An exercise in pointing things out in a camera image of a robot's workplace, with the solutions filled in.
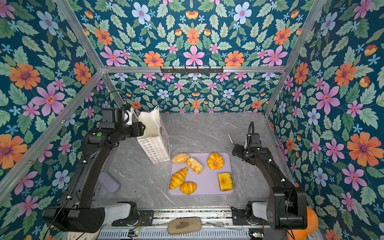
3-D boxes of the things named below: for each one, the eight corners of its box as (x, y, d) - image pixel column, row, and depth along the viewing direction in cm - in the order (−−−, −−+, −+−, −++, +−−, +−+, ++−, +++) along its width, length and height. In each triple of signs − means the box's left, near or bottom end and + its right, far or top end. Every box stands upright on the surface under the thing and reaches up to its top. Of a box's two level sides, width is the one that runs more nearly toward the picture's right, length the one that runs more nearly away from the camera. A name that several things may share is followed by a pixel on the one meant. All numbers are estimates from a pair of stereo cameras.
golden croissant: (168, 188, 84) (167, 186, 81) (177, 167, 92) (176, 164, 89) (180, 192, 83) (179, 190, 80) (188, 170, 91) (187, 167, 88)
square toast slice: (219, 191, 83) (219, 188, 80) (218, 175, 89) (218, 172, 86) (232, 191, 83) (234, 188, 80) (230, 175, 89) (231, 172, 86)
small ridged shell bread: (180, 194, 82) (179, 192, 79) (181, 183, 86) (180, 181, 83) (196, 194, 82) (196, 192, 79) (196, 183, 86) (196, 181, 83)
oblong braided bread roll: (186, 164, 93) (186, 161, 90) (192, 159, 96) (191, 155, 92) (198, 175, 89) (198, 172, 85) (204, 169, 91) (204, 166, 88)
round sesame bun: (172, 164, 94) (171, 161, 90) (173, 156, 97) (172, 153, 94) (189, 164, 94) (188, 161, 90) (189, 156, 97) (189, 153, 94)
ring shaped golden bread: (207, 169, 91) (207, 166, 88) (207, 155, 98) (207, 152, 95) (224, 169, 91) (224, 166, 88) (222, 155, 97) (223, 152, 95)
